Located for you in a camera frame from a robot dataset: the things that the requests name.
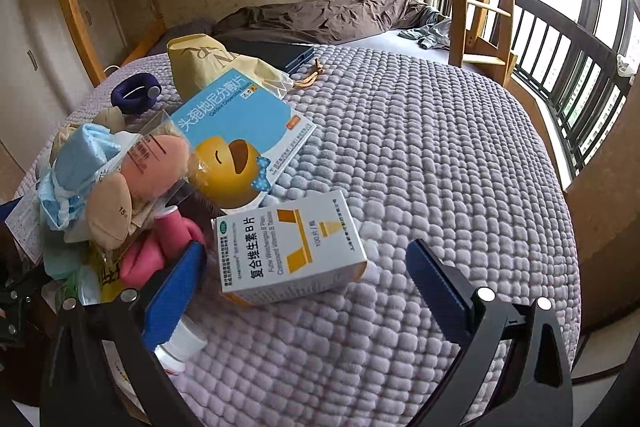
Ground white pill bottle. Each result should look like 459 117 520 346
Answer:
154 314 208 376

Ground blue face mask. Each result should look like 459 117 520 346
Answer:
38 122 122 231

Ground beige KN95 mask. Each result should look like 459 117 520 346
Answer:
86 172 132 251

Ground clear plastic toy package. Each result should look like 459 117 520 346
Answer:
119 110 192 205

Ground brown rumpled duvet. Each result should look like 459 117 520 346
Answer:
212 0 442 44

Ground black flat box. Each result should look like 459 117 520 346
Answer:
215 36 314 74

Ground white vitamin B box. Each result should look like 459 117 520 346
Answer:
212 191 368 307

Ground grey-green clothes on bed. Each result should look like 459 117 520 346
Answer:
398 17 451 50

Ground yellow snack wrapper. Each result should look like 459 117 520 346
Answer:
89 243 124 303

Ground purple ring tube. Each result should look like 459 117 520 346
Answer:
111 72 162 115

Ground dark balcony railing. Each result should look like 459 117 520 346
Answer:
512 0 631 176

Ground orange cord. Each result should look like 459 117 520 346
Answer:
293 58 324 89

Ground lilac quilted blanket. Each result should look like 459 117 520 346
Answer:
14 43 584 427

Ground blue medicine box duck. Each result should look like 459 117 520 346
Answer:
171 68 316 213

